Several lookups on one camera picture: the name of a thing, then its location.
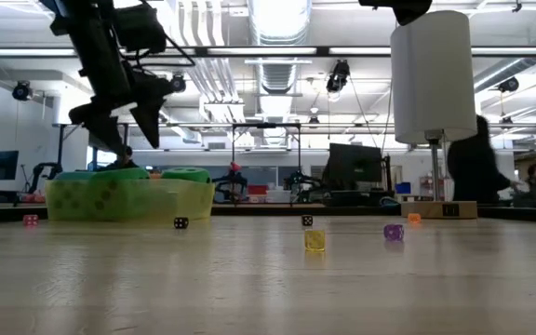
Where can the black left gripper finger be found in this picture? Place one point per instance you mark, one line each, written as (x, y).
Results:
(149, 111)
(96, 118)

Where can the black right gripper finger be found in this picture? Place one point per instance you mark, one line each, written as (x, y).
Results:
(407, 9)

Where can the large green foam die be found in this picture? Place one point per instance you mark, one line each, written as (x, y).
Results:
(124, 173)
(185, 175)

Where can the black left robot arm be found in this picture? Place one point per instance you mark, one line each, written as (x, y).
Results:
(77, 16)

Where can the black background robot arm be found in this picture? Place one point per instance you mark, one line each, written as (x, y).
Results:
(233, 186)
(303, 186)
(40, 172)

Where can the black ceiling spotlight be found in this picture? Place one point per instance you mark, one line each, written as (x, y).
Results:
(21, 90)
(178, 84)
(339, 76)
(508, 84)

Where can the yellow translucent plastic bin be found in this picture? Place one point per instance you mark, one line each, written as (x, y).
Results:
(189, 202)

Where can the small background computer monitor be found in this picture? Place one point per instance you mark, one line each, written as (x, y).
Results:
(0, 165)

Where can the small black die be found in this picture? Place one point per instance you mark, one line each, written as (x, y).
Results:
(307, 220)
(181, 223)

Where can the small red translucent die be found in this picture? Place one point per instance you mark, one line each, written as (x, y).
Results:
(30, 220)

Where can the red storage crate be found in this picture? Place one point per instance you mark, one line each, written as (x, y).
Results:
(257, 190)

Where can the large background computer monitor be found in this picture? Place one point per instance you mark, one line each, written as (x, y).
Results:
(355, 163)

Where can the blue storage box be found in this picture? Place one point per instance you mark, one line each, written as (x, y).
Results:
(403, 188)

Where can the small orange translucent die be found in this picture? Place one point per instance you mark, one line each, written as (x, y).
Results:
(414, 218)

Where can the small yellow translucent die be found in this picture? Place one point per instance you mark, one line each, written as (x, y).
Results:
(314, 240)

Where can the small purple translucent die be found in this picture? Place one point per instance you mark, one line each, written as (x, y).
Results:
(393, 232)

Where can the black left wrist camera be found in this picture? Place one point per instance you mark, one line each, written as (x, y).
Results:
(140, 28)

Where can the black background rig frame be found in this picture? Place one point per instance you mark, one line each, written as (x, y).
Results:
(265, 125)

